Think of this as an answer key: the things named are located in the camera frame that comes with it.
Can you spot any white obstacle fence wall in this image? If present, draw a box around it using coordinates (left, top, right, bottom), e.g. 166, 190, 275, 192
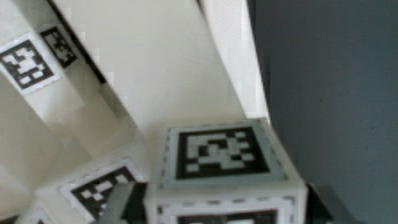
198, 0, 269, 119

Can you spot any white chair leg with tag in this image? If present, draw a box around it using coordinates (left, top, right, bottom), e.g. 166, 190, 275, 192
143, 119, 307, 224
15, 147, 145, 224

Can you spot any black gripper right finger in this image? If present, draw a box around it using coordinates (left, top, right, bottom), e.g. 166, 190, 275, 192
303, 182, 360, 224

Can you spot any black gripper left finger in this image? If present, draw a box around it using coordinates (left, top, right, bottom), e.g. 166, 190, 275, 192
93, 183, 147, 224

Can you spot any white chair back frame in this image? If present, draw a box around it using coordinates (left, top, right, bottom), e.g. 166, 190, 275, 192
0, 0, 244, 224

